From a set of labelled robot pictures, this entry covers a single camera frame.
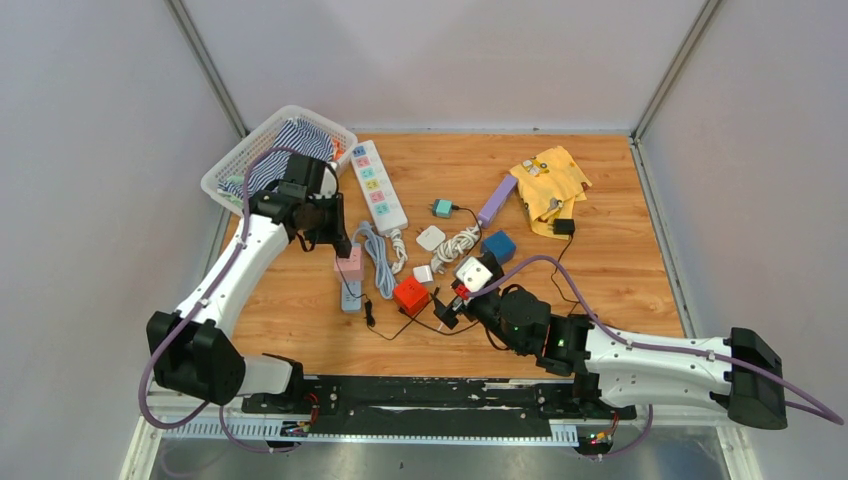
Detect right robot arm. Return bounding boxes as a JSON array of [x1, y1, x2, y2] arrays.
[[434, 285, 788, 430]]

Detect white colourful power strip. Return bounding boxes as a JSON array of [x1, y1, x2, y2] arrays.
[[351, 140, 408, 236]]

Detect striped cloth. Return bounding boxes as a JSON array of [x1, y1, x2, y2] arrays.
[[216, 118, 338, 209]]

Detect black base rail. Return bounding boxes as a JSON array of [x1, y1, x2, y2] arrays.
[[242, 375, 637, 442]]

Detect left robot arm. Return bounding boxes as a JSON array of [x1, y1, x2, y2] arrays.
[[142, 150, 351, 413]]

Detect pink cube socket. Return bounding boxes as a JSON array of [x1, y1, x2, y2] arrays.
[[333, 244, 365, 282]]

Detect long black cable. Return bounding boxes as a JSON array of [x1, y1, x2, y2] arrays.
[[404, 208, 492, 338]]

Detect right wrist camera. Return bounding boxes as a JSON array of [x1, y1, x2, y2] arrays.
[[453, 257, 494, 300]]

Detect small black power adapter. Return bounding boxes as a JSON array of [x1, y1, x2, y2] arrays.
[[333, 239, 352, 259]]

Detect teal charger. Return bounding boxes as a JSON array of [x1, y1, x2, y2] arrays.
[[431, 199, 455, 219]]

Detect yellow cloth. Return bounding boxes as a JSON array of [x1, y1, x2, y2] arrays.
[[509, 146, 592, 240]]

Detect small white charger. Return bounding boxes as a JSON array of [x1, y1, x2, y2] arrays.
[[412, 265, 434, 285]]

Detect white adapter with coiled cable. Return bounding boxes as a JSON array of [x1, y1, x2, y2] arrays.
[[416, 225, 481, 274]]

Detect purple power bank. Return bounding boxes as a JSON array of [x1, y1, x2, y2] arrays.
[[477, 174, 517, 229]]

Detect blue cube socket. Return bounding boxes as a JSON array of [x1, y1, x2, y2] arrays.
[[481, 230, 517, 265]]

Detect red cube socket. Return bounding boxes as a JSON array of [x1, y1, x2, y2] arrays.
[[392, 276, 430, 317]]

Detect white plastic basket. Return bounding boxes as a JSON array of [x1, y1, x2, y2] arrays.
[[201, 105, 358, 215]]

